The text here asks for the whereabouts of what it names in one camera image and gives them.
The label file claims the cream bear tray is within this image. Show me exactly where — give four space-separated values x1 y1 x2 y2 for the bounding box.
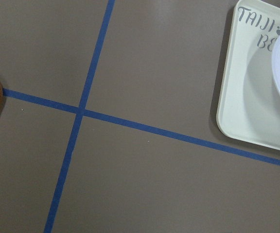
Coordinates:
216 0 280 150

